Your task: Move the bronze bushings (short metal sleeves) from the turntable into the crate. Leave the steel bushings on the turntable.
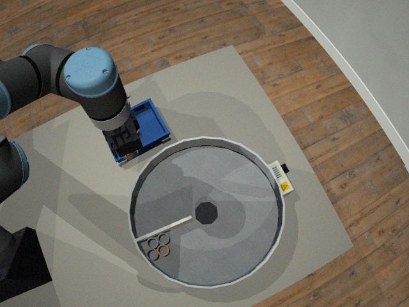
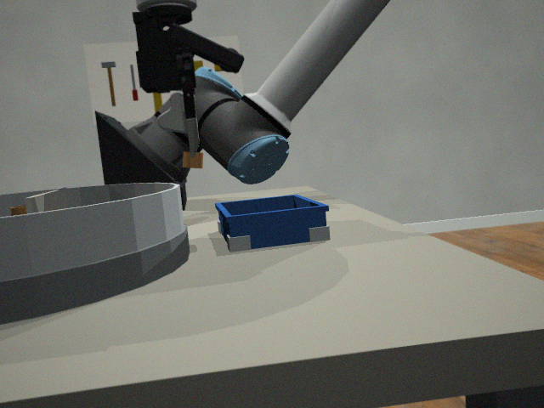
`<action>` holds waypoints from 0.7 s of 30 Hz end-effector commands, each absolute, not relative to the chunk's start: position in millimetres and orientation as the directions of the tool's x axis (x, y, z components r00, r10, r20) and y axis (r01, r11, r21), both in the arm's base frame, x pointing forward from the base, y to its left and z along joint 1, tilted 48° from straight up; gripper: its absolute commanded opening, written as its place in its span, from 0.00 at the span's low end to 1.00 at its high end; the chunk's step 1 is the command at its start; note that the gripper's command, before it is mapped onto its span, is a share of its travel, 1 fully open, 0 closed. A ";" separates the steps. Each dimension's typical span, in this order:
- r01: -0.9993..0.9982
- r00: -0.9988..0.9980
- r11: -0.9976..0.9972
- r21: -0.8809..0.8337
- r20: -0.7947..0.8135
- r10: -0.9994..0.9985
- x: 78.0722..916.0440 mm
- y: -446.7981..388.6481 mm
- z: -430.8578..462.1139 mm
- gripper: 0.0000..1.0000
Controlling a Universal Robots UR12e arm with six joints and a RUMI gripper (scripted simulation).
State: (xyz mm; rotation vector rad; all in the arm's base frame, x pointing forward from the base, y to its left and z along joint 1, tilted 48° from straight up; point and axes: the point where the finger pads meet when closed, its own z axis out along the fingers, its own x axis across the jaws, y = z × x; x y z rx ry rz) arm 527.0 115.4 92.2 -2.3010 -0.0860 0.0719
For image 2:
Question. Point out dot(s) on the blue crate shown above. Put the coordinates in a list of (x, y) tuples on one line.
[(271, 222)]

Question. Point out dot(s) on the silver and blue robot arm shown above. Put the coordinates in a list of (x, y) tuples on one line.
[(248, 135)]

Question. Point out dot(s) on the bronze bushing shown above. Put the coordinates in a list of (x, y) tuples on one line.
[(192, 162), (18, 210)]

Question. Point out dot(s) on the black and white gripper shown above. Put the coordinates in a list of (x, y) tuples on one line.
[(162, 62)]

